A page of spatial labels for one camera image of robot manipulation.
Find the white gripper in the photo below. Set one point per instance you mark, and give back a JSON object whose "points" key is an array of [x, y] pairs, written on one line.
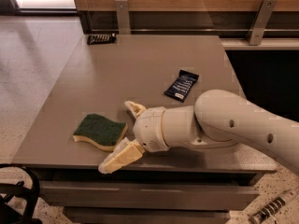
{"points": [[149, 129]]}

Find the green and yellow sponge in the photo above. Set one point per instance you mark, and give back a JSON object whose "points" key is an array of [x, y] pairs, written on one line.
{"points": [[100, 132]]}

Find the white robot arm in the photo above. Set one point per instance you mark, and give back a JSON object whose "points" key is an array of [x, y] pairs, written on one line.
{"points": [[217, 119]]}

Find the blue snack bar wrapper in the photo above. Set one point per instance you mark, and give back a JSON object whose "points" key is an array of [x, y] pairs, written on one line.
{"points": [[181, 87]]}

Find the grey table drawer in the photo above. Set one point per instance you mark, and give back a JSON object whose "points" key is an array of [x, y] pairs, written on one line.
{"points": [[147, 196]]}

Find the black chair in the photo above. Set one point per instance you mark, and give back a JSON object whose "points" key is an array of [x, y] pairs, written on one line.
{"points": [[10, 216]]}

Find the striped tube on floor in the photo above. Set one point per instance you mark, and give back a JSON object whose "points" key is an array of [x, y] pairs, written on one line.
{"points": [[273, 207]]}

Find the left metal bracket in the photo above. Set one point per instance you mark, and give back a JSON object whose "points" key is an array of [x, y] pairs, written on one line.
{"points": [[123, 17]]}

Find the metal bracket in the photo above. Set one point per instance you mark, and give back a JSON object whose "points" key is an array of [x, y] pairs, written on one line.
{"points": [[263, 15], [123, 17]]}

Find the right metal bracket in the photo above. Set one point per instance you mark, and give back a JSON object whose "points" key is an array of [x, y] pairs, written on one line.
{"points": [[263, 15]]}

